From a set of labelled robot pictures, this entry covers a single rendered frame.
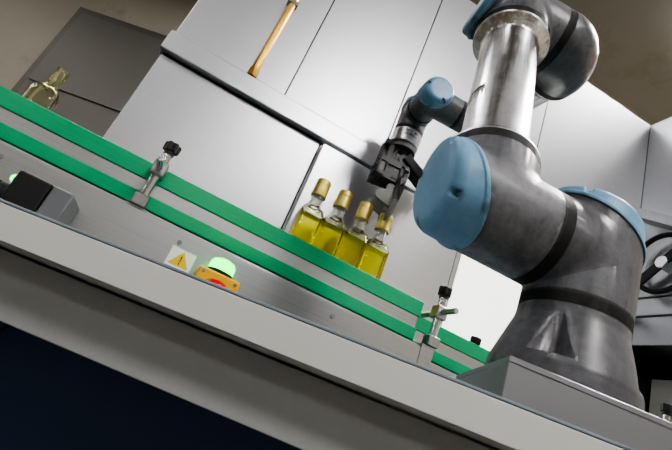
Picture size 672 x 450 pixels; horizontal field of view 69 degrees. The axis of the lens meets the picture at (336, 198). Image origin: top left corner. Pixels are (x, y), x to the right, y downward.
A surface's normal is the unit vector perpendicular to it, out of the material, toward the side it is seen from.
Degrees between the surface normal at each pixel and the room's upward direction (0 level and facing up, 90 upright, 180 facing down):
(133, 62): 90
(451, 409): 90
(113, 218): 90
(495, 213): 122
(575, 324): 71
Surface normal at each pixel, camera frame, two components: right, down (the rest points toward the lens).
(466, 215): -0.15, 0.38
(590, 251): 0.13, -0.04
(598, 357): 0.18, -0.66
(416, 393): 0.05, -0.42
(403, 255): 0.37, -0.28
